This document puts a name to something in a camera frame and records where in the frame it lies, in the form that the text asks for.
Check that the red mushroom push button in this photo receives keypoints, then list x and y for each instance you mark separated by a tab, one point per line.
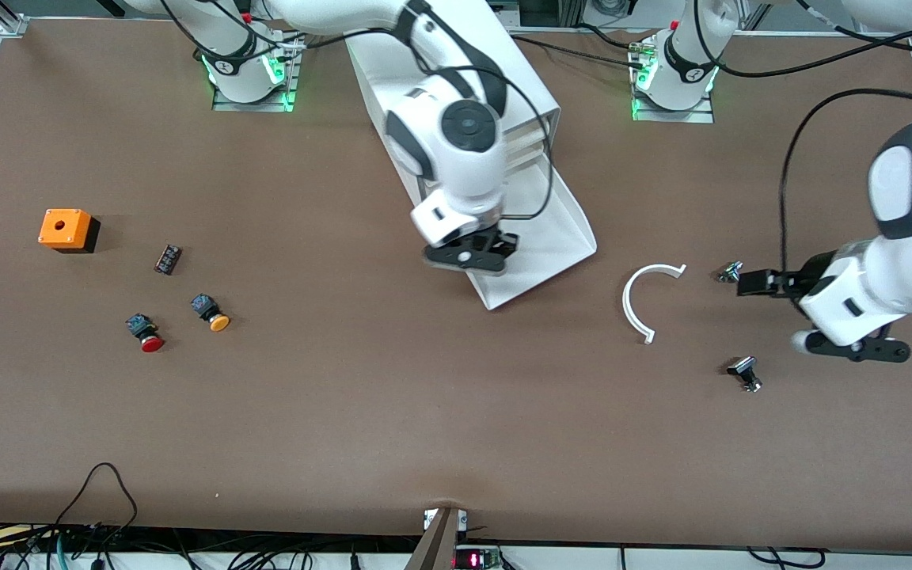
151	342

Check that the small metal selector switch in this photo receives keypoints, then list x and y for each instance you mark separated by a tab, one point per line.
728	272

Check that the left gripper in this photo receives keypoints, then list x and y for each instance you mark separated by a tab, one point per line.
814	276

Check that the orange button enclosure box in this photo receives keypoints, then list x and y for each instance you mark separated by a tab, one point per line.
64	228

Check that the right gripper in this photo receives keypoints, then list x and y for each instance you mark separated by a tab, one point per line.
507	241

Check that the white closed cabinet drawer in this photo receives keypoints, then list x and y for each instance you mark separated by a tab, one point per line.
531	129
527	148

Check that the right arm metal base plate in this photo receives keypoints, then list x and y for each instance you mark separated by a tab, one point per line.
254	106

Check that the device with red display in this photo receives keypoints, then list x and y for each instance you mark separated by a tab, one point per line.
476	560

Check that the white drawer cabinet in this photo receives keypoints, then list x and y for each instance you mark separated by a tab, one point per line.
527	79

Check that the yellow mushroom push button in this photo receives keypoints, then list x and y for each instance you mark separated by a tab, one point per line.
218	321

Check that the white semicircular plastic bracket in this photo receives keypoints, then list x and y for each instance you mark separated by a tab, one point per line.
628	305

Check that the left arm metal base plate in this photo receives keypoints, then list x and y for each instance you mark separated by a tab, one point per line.
674	116

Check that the white pull-out cabinet drawer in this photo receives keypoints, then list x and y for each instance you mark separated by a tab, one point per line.
559	237

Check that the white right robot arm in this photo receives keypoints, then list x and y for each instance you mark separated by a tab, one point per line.
468	158

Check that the small dark terminal block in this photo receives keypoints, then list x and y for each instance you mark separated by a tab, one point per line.
169	260

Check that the small silver metal bracket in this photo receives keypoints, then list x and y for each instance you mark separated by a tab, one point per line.
464	520

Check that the black metal key switch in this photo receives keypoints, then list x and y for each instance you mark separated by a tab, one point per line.
743	368

